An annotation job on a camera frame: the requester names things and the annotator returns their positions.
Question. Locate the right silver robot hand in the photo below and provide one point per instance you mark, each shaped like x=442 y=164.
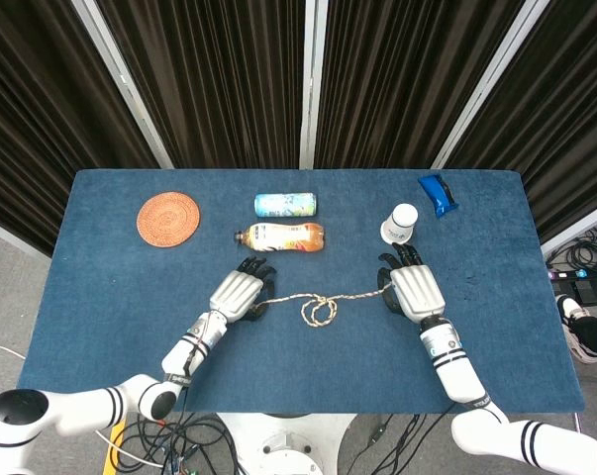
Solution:
x=417 y=292

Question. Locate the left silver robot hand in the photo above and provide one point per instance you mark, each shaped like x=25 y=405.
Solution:
x=236 y=294

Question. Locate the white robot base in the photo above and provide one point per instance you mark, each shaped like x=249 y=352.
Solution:
x=283 y=445

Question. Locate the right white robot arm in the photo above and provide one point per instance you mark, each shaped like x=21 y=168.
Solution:
x=456 y=366

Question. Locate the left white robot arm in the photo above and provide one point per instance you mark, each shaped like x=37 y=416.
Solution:
x=189 y=346

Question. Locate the white paper cup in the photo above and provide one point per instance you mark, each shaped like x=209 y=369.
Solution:
x=399 y=225

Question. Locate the round woven rattan coaster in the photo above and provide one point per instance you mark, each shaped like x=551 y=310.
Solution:
x=168 y=218

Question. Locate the blue table cloth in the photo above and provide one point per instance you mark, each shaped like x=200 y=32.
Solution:
x=105 y=321

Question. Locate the orange drink plastic bottle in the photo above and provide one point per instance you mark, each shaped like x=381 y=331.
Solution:
x=283 y=237

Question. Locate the blue snack packet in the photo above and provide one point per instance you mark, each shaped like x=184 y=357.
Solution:
x=437 y=195

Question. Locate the light blue drink can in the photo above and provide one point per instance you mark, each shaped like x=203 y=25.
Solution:
x=285 y=205

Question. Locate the black power strip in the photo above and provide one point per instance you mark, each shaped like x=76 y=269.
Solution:
x=575 y=274

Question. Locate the white sneaker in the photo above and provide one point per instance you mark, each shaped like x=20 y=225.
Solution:
x=572 y=326

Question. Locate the dark brown pleated curtain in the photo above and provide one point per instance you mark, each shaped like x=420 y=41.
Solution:
x=575 y=123
x=30 y=123
x=214 y=84
x=402 y=84

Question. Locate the white partition frame post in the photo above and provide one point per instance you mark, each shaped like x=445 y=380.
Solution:
x=125 y=84
x=493 y=84
x=314 y=84
x=16 y=236
x=577 y=233

